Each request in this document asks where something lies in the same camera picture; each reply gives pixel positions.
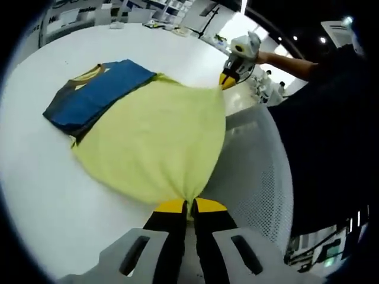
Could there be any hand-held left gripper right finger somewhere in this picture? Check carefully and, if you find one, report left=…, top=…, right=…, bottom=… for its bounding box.
left=192, top=197, right=293, bottom=284

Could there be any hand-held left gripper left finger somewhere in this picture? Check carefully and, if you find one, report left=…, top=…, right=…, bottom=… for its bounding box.
left=99, top=198, right=188, bottom=284

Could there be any yellow garment with blue sleeve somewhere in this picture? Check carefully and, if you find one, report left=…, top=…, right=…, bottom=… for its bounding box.
left=43, top=58, right=227, bottom=221

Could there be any black monitor stand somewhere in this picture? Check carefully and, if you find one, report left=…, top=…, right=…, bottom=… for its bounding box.
left=198, top=2, right=220, bottom=38

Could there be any white mesh office chair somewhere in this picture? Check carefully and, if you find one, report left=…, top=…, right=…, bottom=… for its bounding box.
left=204, top=103, right=296, bottom=263

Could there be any ceiling air conditioner vent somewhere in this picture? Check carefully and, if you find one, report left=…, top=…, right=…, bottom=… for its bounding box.
left=321, top=20, right=358, bottom=50

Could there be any person's black shirt torso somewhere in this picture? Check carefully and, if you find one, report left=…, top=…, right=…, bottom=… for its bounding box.
left=266, top=38, right=374, bottom=237

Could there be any row of white storage bins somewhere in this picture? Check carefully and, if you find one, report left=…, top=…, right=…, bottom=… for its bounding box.
left=56, top=0, right=190, bottom=29

